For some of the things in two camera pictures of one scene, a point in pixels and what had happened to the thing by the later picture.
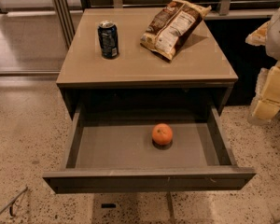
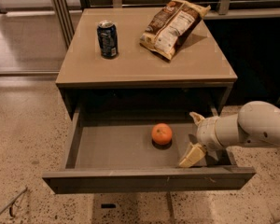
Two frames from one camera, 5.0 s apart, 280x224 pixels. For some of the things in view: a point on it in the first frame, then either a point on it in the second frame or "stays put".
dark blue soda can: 108,39 stays put
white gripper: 279,36 to 204,133
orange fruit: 161,133 stays put
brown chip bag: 172,27 stays put
